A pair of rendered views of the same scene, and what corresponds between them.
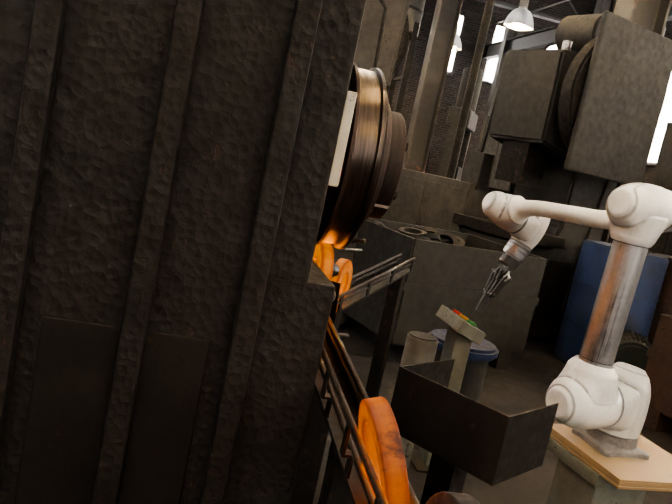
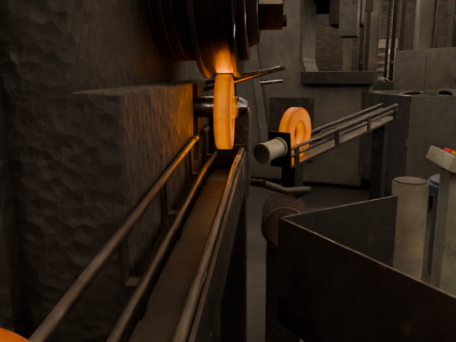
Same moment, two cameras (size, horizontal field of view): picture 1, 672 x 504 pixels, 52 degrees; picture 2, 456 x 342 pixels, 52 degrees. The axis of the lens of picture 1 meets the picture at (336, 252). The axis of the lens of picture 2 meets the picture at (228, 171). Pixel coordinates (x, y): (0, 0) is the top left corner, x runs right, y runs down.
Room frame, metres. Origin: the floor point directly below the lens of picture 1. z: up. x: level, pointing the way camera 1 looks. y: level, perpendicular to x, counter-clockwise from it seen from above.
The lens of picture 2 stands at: (0.87, -0.30, 0.89)
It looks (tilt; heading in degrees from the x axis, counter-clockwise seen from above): 12 degrees down; 19
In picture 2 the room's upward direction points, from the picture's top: straight up
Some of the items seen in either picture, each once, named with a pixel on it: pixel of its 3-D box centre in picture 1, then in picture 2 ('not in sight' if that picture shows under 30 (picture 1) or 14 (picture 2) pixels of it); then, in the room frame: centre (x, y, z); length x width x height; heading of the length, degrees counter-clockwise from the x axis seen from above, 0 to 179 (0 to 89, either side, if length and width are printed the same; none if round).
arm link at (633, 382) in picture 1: (620, 397); not in sight; (2.18, -0.99, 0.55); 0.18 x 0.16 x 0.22; 124
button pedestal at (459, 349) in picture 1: (446, 389); (448, 235); (2.64, -0.54, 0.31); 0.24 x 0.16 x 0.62; 13
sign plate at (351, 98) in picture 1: (330, 137); not in sight; (1.45, 0.06, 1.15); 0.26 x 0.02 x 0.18; 13
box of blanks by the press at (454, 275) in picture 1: (433, 288); (441, 142); (4.48, -0.68, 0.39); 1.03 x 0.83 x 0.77; 118
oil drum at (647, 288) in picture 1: (609, 306); not in sight; (4.94, -2.01, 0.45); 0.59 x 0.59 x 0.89
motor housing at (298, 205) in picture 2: (309, 418); (282, 281); (2.16, -0.03, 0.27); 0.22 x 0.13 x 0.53; 13
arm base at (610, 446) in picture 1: (607, 434); not in sight; (2.20, -1.00, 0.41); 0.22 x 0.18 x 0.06; 19
